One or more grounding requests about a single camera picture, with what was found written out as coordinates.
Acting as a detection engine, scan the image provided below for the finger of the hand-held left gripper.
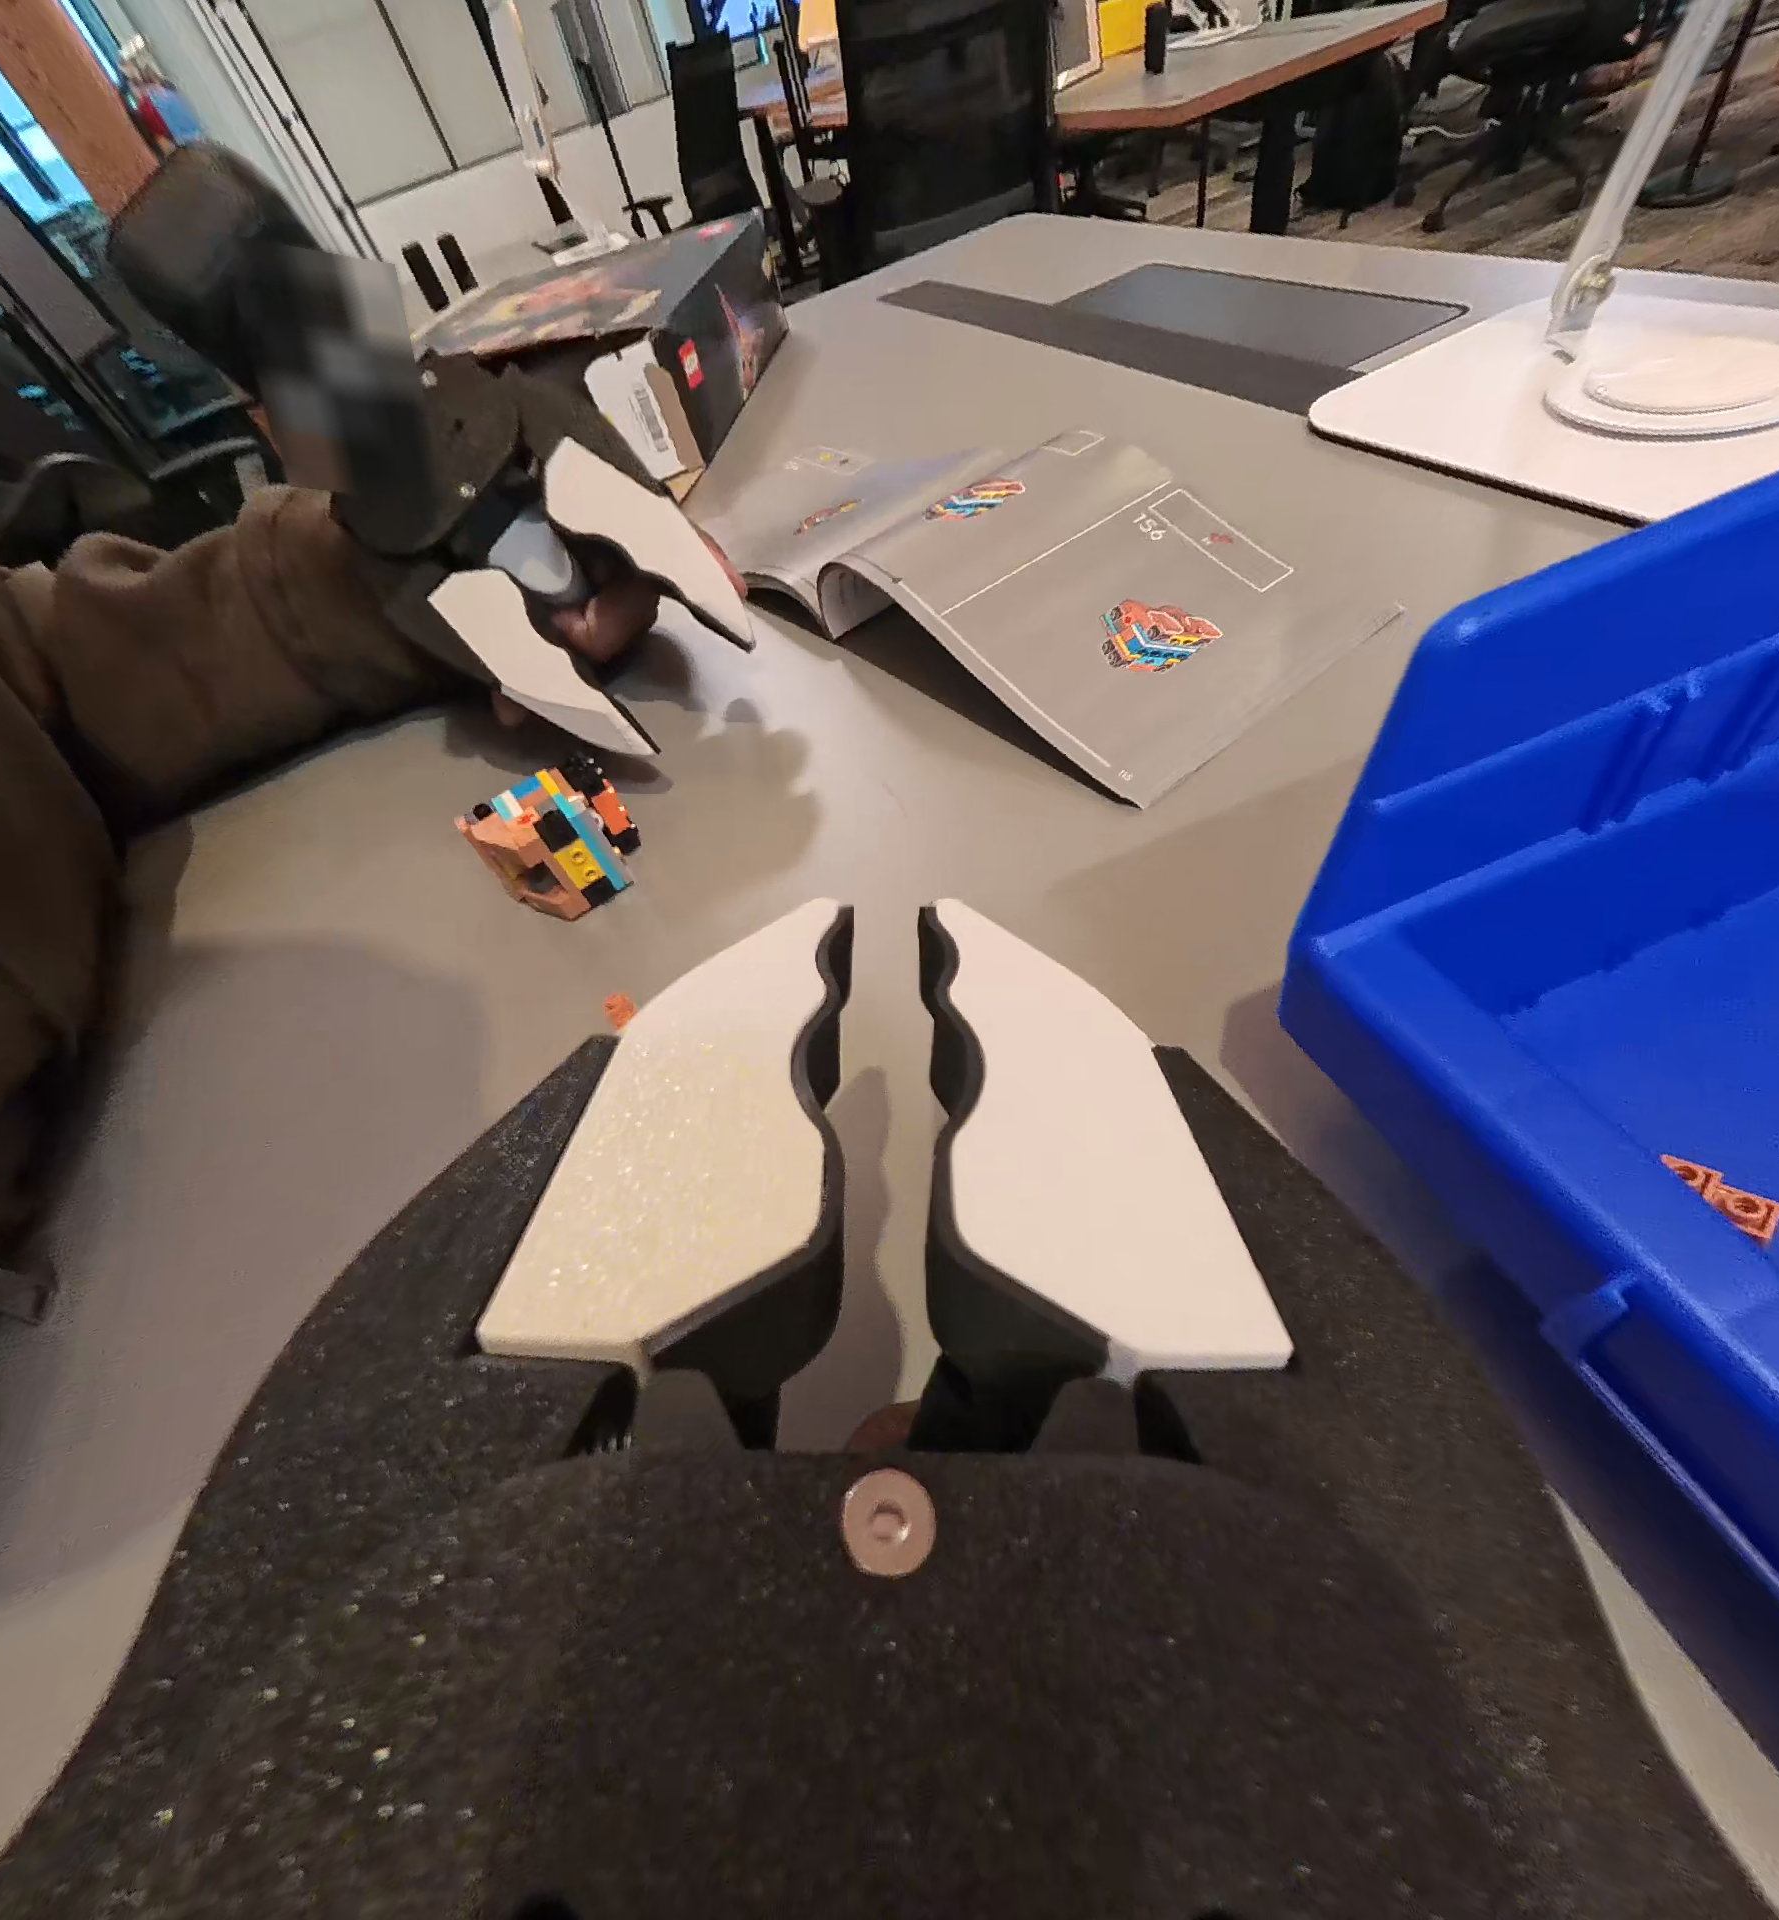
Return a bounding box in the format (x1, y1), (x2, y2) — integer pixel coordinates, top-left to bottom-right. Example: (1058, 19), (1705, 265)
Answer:
(426, 569), (661, 757)
(540, 434), (759, 654)

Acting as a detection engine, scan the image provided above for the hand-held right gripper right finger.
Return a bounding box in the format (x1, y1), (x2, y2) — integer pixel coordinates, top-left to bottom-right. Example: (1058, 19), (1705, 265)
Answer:
(916, 897), (1296, 1413)

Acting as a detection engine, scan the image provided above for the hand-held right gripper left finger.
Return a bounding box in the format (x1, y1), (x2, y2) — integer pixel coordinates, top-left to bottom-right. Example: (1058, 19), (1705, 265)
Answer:
(476, 897), (860, 1413)

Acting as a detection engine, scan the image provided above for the multicolour toy brick model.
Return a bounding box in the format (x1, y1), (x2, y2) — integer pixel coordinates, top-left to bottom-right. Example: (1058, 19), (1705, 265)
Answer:
(455, 754), (645, 928)

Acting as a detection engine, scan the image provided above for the wooden background desk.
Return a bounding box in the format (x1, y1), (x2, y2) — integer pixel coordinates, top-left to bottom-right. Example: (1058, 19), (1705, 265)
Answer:
(1053, 0), (1449, 240)

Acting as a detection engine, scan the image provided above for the dark printed toy box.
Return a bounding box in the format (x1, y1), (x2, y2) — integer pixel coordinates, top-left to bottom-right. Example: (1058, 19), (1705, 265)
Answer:
(415, 210), (792, 504)

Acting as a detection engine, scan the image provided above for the grey instruction booklet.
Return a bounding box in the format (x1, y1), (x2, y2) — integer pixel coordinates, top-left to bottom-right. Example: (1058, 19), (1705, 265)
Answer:
(687, 427), (1408, 812)

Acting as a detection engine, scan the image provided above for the black mesh office chair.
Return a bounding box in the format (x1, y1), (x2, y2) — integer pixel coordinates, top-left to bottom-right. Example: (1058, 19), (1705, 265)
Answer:
(828, 0), (1059, 288)

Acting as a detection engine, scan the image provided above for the blue plastic bin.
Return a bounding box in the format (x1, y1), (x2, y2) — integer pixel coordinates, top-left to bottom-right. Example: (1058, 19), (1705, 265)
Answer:
(1279, 443), (1779, 1682)

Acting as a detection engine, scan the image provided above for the orange toy brick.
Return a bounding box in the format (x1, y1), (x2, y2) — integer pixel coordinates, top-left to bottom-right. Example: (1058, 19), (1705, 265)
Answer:
(1657, 1149), (1779, 1250)

